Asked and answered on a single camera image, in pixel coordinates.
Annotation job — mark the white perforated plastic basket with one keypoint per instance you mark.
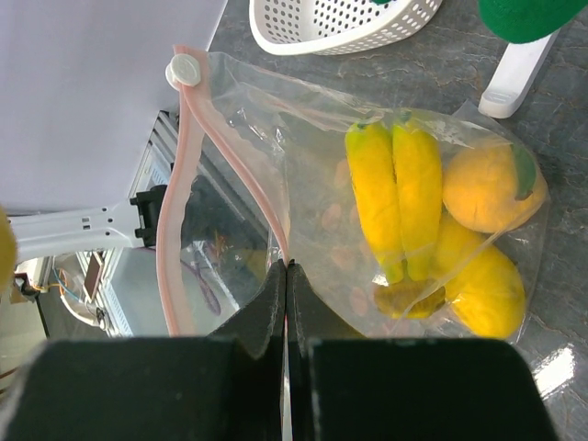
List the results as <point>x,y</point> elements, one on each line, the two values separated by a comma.
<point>335,27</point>

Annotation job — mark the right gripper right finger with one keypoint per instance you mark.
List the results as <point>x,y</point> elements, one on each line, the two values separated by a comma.
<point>308,316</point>

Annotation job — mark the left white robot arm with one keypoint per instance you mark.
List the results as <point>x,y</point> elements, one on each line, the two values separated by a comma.
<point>130,223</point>

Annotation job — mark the pale yellow pear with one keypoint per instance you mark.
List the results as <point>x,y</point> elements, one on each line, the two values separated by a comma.
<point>8,249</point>

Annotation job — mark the orange peach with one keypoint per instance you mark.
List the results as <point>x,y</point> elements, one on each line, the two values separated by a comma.
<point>494,187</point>

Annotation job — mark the white clothes rack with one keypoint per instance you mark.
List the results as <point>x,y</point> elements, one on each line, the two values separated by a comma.
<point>514,76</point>

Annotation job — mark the yellow mango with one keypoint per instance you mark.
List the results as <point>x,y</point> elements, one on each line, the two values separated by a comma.
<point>486,291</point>

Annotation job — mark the yellow banana bunch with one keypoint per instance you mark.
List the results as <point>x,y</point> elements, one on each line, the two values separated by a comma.
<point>396,176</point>

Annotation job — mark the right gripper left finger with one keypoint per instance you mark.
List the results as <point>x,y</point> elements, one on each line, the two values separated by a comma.
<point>256,333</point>

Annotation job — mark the green t-shirt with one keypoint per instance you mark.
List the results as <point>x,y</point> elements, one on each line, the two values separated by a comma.
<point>522,22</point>

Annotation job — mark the clear zip top bag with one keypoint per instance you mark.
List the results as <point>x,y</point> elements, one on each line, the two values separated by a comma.
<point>261,175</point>

